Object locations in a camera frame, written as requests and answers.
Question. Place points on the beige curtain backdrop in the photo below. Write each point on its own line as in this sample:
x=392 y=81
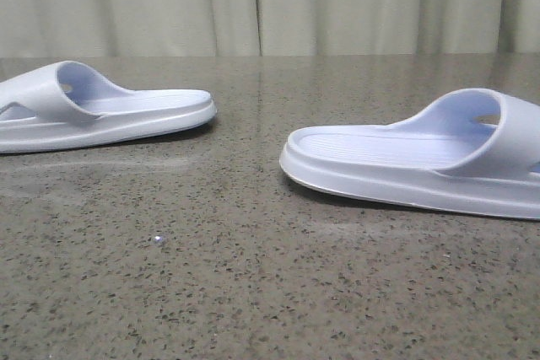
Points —
x=33 y=28

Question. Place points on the light blue slipper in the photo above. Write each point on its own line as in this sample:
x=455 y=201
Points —
x=70 y=105
x=471 y=150

